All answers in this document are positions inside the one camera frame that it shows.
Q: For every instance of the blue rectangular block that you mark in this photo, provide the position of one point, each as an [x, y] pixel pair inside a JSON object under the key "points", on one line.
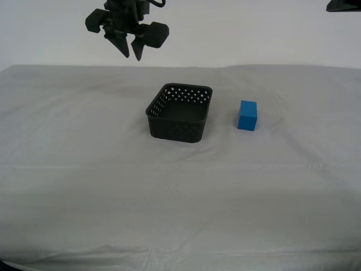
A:
{"points": [[247, 120]]}

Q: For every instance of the black perforated plastic basket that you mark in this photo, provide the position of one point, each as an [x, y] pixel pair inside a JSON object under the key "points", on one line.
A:
{"points": [[175, 130]]}

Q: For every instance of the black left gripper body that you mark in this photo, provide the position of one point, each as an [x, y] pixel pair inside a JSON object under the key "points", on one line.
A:
{"points": [[153, 34]]}

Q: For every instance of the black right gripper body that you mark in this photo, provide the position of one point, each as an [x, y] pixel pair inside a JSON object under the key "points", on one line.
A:
{"points": [[347, 5]]}

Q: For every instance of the white tablecloth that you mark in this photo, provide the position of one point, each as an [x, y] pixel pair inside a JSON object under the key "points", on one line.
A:
{"points": [[112, 197]]}

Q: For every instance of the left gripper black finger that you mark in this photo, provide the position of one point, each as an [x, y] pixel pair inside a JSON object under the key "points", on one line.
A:
{"points": [[138, 48], [121, 42]]}

